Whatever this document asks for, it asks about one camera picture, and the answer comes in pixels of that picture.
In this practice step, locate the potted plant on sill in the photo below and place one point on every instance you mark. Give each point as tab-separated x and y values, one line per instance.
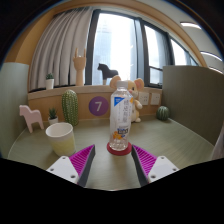
49	81

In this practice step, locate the purple number seven sticker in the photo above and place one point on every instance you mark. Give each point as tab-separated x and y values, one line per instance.
98	106

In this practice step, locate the wall socket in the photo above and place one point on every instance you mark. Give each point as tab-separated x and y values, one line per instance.
155	99
144	98

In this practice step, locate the wooden hand figure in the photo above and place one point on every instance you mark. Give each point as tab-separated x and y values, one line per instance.
79	65

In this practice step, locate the plush mouse toy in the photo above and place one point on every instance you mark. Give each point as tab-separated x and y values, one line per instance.
134	87

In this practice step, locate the green left desk partition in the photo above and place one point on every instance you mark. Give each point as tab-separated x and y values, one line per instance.
13	93

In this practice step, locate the green desk partition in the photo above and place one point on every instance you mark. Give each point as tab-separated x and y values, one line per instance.
13	93
195	98

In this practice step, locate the beige curtain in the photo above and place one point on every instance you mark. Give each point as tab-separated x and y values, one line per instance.
67	32

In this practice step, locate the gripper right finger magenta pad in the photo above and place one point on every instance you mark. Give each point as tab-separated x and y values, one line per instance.
150	168

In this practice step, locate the small potted plant on desk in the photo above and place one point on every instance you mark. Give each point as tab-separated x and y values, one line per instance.
53	118

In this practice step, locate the pink wooden horse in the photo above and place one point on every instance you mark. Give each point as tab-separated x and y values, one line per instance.
31	116

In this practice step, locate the left wall socket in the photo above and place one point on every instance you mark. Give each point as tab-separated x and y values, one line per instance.
144	98

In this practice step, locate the round green cactus ornament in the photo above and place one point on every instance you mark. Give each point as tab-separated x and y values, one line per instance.
162	113

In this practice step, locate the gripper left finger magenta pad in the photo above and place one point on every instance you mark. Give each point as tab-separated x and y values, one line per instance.
75	168

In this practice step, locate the tall green cactus ornament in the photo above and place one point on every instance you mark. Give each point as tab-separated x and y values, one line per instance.
70	107

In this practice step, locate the white and yellow paper cup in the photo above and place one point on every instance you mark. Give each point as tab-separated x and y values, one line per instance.
61	138

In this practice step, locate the red round coaster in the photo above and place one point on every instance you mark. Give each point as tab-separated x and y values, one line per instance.
120	153

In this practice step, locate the right wall socket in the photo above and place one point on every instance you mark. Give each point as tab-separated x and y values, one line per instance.
155	99

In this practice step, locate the green right desk partition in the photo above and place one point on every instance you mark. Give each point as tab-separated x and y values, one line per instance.
195	98

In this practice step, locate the black horse figure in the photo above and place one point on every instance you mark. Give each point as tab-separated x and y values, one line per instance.
106	72

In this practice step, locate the clear plastic water bottle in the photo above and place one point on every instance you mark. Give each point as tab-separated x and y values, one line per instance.
120	117

